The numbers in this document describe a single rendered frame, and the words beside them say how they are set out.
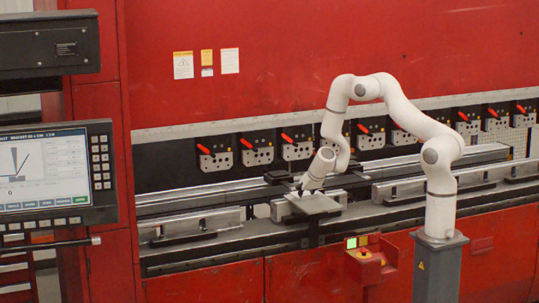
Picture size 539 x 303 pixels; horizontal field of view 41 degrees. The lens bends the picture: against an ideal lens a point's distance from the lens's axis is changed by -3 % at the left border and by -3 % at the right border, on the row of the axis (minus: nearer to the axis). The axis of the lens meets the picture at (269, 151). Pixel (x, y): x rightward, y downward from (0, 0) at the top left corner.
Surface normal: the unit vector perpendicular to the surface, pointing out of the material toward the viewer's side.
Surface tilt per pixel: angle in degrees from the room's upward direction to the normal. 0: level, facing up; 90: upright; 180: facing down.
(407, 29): 90
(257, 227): 0
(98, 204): 90
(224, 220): 90
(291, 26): 90
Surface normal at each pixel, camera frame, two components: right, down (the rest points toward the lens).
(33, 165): 0.29, 0.26
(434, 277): -0.34, 0.25
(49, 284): -0.01, -0.96
